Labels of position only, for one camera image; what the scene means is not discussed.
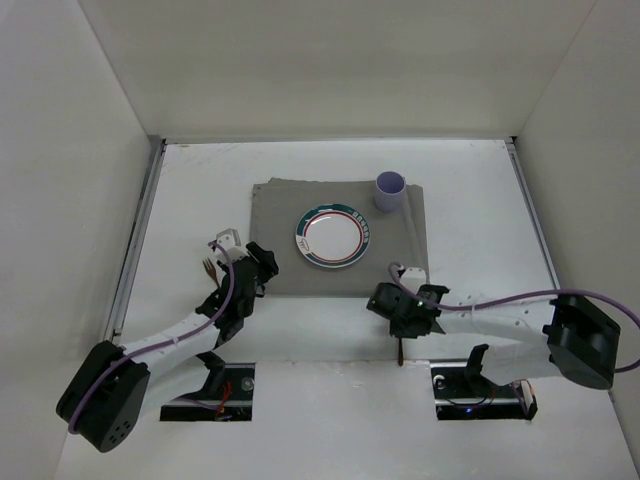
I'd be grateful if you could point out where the brown wooden fork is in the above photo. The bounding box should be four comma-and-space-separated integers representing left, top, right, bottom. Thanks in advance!
202, 258, 220, 288

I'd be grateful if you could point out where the brown wooden spoon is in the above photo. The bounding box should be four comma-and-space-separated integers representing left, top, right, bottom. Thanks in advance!
397, 338, 404, 367

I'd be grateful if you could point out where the white plate green rim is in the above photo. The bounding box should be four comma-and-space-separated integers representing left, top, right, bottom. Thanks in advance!
295, 203, 371, 269

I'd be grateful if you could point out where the grey cloth placemat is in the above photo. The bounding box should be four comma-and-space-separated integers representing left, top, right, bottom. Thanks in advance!
250, 178, 429, 297

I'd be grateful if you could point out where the lavender plastic cup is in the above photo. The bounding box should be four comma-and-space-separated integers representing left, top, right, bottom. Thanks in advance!
375, 171, 406, 213

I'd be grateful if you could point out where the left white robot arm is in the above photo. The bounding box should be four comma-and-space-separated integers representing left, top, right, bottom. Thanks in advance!
56, 241, 279, 453

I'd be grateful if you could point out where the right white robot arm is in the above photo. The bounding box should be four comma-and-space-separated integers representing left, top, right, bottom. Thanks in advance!
367, 283, 620, 390

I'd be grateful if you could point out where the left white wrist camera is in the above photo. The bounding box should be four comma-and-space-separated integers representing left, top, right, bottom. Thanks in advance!
208, 228, 248, 264

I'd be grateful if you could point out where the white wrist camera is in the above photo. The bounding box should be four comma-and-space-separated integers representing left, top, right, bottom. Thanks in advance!
398, 267, 427, 294
208, 228, 248, 264

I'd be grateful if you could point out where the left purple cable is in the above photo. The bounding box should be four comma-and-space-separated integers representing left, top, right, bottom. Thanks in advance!
68, 242, 236, 434

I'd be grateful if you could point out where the purple cable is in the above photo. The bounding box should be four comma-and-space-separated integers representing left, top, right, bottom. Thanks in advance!
388, 261, 640, 374
68, 242, 236, 434

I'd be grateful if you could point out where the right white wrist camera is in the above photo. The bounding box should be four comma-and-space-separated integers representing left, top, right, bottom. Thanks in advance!
398, 267, 427, 294

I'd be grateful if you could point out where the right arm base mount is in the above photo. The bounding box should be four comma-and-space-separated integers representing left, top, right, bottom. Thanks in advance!
430, 344, 538, 421

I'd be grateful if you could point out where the left aluminium table rail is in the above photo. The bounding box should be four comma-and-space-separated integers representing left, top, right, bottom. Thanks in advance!
99, 135, 166, 342

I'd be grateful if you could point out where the aluminium table rail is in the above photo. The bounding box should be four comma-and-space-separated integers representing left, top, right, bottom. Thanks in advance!
505, 137, 559, 287
99, 135, 166, 342

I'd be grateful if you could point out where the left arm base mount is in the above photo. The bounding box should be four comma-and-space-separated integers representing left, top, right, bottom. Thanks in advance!
159, 352, 255, 423

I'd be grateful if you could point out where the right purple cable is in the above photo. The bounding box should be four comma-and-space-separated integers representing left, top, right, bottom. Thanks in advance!
388, 261, 640, 374

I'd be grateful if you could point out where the right aluminium table rail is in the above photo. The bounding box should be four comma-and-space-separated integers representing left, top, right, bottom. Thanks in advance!
505, 137, 559, 287

